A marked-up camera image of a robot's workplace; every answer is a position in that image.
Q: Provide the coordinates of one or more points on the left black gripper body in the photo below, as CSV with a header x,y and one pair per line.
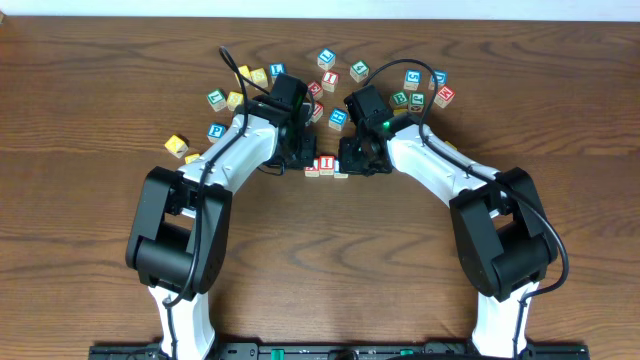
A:
x,y
300,150

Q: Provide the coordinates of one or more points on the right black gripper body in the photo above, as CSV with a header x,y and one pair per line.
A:
x,y
355,159

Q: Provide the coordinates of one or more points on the red A block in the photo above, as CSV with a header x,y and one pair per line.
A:
x,y
313,170

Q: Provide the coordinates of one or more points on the blue 2 block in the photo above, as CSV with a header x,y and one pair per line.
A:
x,y
337,173

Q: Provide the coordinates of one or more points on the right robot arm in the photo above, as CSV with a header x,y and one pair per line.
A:
x,y
503,238

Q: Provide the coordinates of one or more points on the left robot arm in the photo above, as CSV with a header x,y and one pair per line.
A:
x,y
179,234

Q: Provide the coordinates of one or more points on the red U block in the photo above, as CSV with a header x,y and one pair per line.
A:
x,y
317,112

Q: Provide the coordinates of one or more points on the blue H block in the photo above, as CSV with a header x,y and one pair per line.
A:
x,y
337,119

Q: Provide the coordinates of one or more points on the yellow block right middle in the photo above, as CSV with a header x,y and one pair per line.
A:
x,y
400,111

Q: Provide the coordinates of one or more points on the red E block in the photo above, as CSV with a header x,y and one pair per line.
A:
x,y
315,89

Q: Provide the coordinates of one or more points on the yellow block beside L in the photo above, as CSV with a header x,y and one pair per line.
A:
x,y
234,100

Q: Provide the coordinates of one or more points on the blue L block left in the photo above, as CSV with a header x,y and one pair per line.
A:
x,y
276,69

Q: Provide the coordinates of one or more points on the blue l block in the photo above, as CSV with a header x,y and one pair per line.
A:
x,y
326,59
276,69

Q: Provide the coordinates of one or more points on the blue P block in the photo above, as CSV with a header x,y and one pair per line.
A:
x,y
216,132

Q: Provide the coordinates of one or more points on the green 4 block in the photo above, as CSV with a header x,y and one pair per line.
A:
x,y
359,71

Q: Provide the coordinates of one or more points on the blue 5 block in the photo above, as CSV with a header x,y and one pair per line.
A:
x,y
412,80

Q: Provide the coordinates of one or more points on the blue L block top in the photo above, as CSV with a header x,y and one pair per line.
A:
x,y
326,59

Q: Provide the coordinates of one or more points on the yellow block top left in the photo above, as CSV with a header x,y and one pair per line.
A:
x,y
245,75

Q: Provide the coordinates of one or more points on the green L block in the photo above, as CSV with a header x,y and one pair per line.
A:
x,y
217,100

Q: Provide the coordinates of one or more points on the red M block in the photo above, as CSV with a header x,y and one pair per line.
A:
x,y
444,96

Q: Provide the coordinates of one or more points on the blue D block right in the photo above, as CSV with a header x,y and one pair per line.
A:
x,y
439,80

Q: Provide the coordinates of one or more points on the yellow block lower middle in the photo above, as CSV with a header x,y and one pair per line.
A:
x,y
191,158

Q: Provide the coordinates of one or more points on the yellow block lower left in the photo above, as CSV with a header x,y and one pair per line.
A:
x,y
176,146

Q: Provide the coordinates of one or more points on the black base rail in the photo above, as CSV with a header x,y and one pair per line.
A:
x,y
252,351

